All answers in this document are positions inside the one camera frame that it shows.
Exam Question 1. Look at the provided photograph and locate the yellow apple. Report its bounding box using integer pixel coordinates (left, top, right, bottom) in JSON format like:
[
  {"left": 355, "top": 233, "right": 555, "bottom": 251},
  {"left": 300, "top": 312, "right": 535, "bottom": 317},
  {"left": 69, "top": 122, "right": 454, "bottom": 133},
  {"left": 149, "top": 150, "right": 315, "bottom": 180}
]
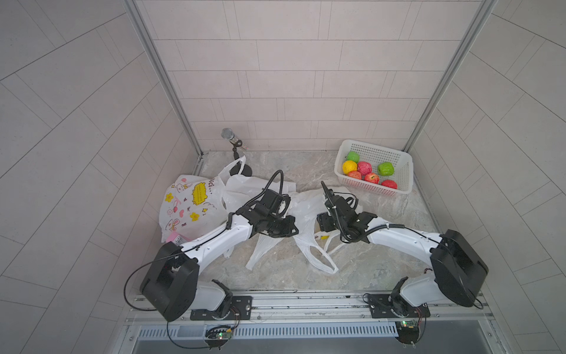
[{"left": 342, "top": 160, "right": 358, "bottom": 176}]

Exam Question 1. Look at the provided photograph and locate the silver microphone on black stand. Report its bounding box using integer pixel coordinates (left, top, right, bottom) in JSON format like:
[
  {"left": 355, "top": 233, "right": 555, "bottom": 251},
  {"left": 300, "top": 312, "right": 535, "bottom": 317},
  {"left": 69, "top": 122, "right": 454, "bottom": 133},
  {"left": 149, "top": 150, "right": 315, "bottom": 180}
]
[{"left": 221, "top": 128, "right": 252, "bottom": 177}]

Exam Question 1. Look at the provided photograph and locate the left green circuit board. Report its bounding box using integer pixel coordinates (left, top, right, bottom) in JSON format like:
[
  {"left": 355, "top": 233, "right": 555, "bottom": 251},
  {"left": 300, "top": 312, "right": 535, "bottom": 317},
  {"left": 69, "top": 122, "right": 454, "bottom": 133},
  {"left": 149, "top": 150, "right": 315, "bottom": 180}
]
[{"left": 205, "top": 325, "right": 234, "bottom": 341}]

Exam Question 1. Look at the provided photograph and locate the pink box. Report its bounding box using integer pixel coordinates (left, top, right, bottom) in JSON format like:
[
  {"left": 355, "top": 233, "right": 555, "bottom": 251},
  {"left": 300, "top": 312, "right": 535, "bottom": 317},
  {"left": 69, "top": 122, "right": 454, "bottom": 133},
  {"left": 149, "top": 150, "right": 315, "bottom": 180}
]
[{"left": 166, "top": 232, "right": 187, "bottom": 246}]

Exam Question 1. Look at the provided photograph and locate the white perforated plastic basket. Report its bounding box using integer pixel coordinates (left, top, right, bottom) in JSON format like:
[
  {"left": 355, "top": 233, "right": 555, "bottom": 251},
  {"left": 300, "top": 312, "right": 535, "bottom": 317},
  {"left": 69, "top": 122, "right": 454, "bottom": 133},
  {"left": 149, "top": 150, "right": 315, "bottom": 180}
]
[{"left": 334, "top": 140, "right": 414, "bottom": 196}]

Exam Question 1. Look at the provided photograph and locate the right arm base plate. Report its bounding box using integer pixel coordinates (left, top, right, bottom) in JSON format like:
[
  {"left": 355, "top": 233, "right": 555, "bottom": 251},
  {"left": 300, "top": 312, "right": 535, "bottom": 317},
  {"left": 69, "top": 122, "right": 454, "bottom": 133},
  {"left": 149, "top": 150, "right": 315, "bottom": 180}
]
[{"left": 362, "top": 277, "right": 430, "bottom": 319}]

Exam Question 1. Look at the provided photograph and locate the red apple in basket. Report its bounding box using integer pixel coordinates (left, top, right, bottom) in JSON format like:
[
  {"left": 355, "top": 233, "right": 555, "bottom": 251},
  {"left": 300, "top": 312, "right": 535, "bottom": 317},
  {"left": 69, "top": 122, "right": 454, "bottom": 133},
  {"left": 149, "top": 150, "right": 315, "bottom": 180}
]
[{"left": 382, "top": 180, "right": 398, "bottom": 190}]

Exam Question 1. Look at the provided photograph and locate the aluminium mounting rail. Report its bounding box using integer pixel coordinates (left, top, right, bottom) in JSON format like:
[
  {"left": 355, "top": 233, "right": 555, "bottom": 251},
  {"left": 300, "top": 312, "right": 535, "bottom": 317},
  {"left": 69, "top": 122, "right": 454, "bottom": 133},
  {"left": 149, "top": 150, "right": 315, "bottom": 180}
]
[{"left": 125, "top": 289, "right": 492, "bottom": 326}]

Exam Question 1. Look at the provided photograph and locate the magenta pink apple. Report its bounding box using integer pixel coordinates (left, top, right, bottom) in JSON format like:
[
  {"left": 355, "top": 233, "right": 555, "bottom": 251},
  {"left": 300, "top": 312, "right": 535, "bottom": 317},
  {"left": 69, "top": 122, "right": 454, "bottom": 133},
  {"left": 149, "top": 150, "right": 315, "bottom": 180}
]
[{"left": 358, "top": 161, "right": 373, "bottom": 176}]

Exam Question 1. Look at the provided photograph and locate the white translucent plastic bag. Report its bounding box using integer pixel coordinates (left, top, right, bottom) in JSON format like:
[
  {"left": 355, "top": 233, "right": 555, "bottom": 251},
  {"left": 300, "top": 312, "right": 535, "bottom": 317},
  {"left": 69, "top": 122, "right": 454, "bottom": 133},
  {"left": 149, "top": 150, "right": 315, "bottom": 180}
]
[{"left": 223, "top": 175, "right": 281, "bottom": 271}]

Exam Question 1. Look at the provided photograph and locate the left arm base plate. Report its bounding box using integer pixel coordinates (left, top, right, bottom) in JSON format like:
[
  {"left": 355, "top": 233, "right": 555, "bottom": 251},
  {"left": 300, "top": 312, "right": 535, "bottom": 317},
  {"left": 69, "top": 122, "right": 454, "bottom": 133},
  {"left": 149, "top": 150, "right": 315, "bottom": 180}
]
[{"left": 190, "top": 296, "right": 253, "bottom": 321}]

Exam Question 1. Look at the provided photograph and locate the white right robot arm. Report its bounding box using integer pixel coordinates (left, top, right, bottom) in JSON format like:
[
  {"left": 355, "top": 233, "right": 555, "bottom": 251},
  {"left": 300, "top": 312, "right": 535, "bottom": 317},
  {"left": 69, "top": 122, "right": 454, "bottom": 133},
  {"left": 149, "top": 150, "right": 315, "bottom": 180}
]
[{"left": 322, "top": 193, "right": 489, "bottom": 308}]

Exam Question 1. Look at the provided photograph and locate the cartoon printed plastic bag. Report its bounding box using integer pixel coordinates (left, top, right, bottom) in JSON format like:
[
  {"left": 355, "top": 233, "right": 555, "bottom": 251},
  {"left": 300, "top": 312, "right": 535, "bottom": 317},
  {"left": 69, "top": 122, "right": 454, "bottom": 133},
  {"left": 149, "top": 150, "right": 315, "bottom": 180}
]
[{"left": 159, "top": 156, "right": 246, "bottom": 243}]

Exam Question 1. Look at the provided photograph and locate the red apple with highlight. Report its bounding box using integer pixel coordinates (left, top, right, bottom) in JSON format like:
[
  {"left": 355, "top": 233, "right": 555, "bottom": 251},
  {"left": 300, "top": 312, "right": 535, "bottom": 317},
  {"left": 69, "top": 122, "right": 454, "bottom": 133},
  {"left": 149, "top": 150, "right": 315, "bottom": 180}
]
[{"left": 364, "top": 173, "right": 380, "bottom": 184}]

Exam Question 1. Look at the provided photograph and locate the green apple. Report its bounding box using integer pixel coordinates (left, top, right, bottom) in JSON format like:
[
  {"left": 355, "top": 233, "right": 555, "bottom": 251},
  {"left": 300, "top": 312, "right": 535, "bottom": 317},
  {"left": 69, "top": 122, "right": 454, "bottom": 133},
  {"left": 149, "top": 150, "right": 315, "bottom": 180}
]
[
  {"left": 346, "top": 151, "right": 361, "bottom": 164},
  {"left": 377, "top": 162, "right": 395, "bottom": 176}
]

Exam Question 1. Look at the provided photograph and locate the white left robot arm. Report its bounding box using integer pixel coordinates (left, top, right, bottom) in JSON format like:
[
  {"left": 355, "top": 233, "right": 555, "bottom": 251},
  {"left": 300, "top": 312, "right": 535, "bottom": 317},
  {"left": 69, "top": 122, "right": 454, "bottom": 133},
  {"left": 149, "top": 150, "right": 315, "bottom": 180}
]
[{"left": 141, "top": 206, "right": 299, "bottom": 322}]

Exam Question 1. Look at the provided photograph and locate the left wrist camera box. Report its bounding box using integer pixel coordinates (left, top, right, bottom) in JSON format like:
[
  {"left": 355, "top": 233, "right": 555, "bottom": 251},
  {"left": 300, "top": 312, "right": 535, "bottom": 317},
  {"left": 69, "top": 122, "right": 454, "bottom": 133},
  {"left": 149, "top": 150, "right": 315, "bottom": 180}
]
[{"left": 259, "top": 189, "right": 291, "bottom": 217}]

